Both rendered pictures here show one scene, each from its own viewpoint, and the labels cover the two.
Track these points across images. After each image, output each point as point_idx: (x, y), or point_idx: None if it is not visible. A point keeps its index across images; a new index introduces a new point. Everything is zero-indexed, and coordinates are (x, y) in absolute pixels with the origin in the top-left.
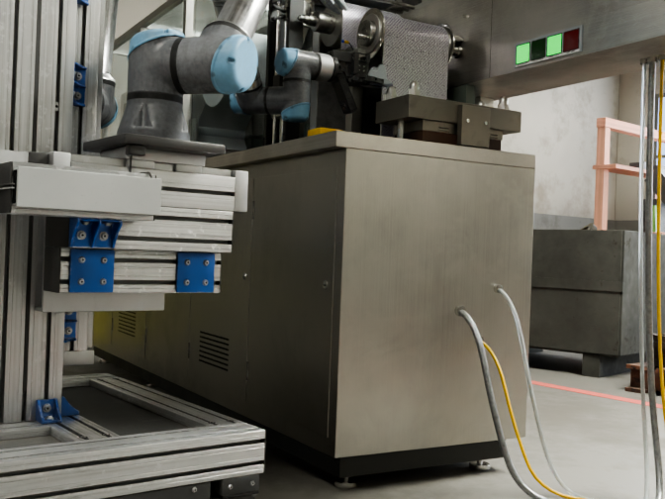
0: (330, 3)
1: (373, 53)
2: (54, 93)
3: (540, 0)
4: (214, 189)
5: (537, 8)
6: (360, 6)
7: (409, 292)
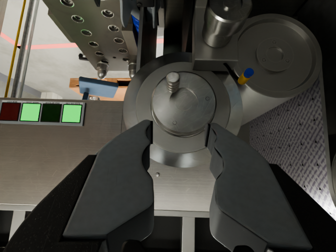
0: (212, 156)
1: (165, 58)
2: None
3: (46, 161)
4: None
5: (51, 154)
6: None
7: None
